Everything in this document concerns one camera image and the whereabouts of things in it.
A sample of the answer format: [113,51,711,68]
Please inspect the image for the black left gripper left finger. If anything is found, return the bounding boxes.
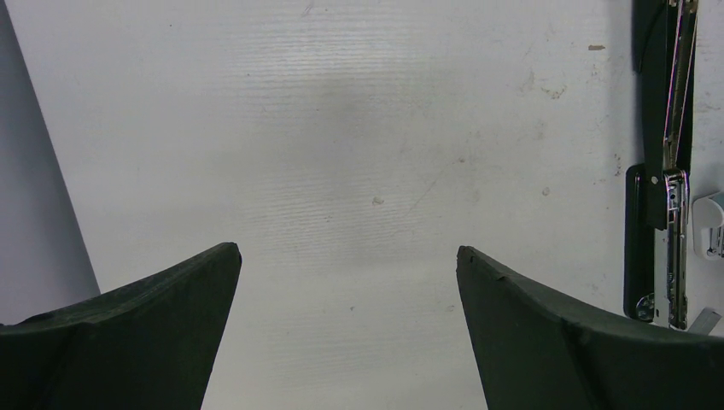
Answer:
[1,243,242,409]

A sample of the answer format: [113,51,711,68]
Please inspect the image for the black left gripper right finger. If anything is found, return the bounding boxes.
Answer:
[456,246,723,409]

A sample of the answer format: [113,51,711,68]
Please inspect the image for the grey staple strip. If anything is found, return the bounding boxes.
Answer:
[688,307,722,336]

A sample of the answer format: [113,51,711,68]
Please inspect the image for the black stapler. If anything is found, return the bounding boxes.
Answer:
[623,1,699,331]

